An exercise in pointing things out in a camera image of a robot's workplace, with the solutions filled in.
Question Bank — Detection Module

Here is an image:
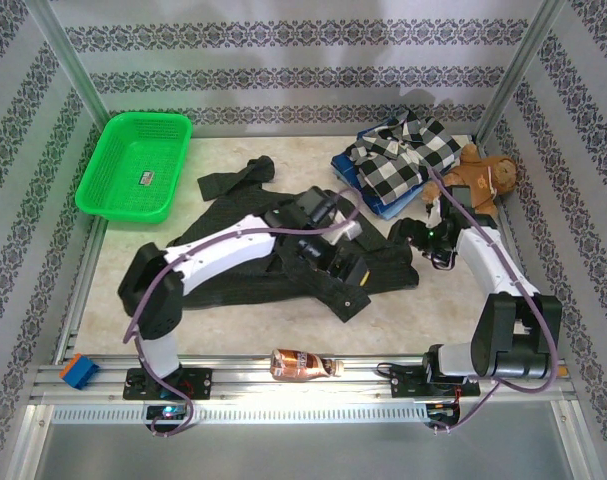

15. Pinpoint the dark pinstriped long sleeve shirt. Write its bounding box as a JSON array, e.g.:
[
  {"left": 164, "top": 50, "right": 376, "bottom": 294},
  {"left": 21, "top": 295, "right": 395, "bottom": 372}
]
[{"left": 165, "top": 154, "right": 422, "bottom": 325}]

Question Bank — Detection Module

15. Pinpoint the black white checkered shirt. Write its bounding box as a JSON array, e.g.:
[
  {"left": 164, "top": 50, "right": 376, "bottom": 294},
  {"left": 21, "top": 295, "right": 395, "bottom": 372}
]
[{"left": 345, "top": 107, "right": 464, "bottom": 205}]

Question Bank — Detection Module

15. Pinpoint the brown teddy bear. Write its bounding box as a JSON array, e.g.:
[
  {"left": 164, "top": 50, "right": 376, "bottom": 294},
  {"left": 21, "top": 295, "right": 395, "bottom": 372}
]
[{"left": 421, "top": 142, "right": 518, "bottom": 220}]

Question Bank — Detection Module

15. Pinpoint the dark blue folded shirt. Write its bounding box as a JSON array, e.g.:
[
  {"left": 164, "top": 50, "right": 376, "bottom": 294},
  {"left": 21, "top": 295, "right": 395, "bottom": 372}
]
[{"left": 331, "top": 127, "right": 429, "bottom": 211}]

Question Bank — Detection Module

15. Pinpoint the brown drink bottle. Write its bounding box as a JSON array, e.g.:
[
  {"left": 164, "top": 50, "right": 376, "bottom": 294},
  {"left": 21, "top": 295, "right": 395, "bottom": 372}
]
[{"left": 269, "top": 348, "right": 346, "bottom": 383}]

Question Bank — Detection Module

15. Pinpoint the small controller circuit board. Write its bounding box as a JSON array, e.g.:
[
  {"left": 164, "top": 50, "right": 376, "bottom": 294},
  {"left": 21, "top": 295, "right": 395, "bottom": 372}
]
[
  {"left": 146, "top": 405, "right": 188, "bottom": 422},
  {"left": 426, "top": 402, "right": 460, "bottom": 420}
]

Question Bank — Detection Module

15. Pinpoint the green plastic basket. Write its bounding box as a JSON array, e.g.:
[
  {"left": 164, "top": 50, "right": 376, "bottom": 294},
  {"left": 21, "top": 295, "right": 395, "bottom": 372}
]
[{"left": 75, "top": 111, "right": 193, "bottom": 225}]

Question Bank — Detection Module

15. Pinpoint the grey metal sheet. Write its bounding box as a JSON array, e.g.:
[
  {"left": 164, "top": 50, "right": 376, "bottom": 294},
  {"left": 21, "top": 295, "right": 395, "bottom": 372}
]
[{"left": 12, "top": 419, "right": 599, "bottom": 480}]

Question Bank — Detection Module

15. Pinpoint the blue orange toy block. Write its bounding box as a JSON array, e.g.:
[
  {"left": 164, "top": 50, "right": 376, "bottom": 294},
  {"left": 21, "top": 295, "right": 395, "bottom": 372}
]
[{"left": 58, "top": 353, "right": 101, "bottom": 390}]

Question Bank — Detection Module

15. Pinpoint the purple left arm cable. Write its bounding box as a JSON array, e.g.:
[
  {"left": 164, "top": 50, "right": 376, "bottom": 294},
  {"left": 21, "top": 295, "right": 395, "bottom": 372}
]
[{"left": 122, "top": 188, "right": 360, "bottom": 439}]

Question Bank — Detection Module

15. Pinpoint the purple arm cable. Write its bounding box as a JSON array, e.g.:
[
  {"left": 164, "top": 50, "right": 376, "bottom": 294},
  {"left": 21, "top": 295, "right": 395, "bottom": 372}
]
[
  {"left": 425, "top": 167, "right": 559, "bottom": 436},
  {"left": 122, "top": 188, "right": 360, "bottom": 439}
]

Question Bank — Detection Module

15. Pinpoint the thin black cable loop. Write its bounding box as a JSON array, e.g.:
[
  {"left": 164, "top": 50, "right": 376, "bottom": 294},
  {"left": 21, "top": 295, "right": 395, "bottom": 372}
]
[{"left": 420, "top": 247, "right": 457, "bottom": 271}]

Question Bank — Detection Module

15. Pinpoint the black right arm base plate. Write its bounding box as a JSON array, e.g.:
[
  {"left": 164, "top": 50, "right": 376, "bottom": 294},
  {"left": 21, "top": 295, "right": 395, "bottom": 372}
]
[{"left": 390, "top": 364, "right": 482, "bottom": 399}]

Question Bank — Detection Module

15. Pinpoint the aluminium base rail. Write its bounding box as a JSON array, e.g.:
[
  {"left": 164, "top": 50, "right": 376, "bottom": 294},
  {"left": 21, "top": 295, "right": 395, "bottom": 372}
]
[{"left": 30, "top": 355, "right": 577, "bottom": 406}]

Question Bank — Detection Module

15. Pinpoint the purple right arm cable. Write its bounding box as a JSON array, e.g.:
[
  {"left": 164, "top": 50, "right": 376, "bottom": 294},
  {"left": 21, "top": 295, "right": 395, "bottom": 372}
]
[{"left": 425, "top": 167, "right": 559, "bottom": 436}]

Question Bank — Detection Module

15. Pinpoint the slotted grey cable duct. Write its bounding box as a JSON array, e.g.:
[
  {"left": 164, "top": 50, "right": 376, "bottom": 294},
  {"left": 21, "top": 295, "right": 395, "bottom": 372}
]
[{"left": 50, "top": 405, "right": 429, "bottom": 425}]

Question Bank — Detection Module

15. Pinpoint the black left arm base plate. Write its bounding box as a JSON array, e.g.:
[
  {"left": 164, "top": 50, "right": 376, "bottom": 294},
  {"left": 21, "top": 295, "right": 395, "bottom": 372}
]
[{"left": 122, "top": 367, "right": 214, "bottom": 401}]

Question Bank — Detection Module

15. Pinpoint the aluminium corner post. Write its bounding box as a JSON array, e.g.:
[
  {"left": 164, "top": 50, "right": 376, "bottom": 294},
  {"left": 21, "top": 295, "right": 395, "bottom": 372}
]
[
  {"left": 30, "top": 0, "right": 109, "bottom": 136},
  {"left": 475, "top": 0, "right": 567, "bottom": 146}
]

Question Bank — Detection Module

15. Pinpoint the aluminium side rail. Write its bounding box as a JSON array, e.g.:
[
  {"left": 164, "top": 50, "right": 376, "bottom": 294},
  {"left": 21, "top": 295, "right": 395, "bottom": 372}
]
[{"left": 52, "top": 219, "right": 109, "bottom": 364}]

